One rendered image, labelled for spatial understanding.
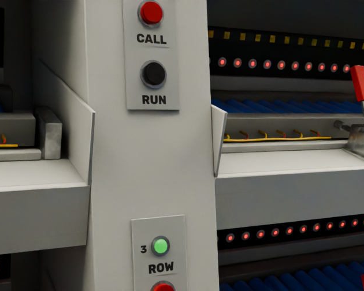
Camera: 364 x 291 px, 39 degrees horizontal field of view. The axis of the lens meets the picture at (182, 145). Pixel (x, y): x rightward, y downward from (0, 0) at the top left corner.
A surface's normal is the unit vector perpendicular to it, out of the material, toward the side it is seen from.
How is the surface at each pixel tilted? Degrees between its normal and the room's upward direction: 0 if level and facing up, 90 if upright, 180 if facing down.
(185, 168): 90
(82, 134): 90
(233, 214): 111
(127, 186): 90
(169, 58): 90
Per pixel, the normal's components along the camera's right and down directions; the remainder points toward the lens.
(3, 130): 0.42, 0.32
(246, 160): 0.12, -0.95
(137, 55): 0.44, -0.04
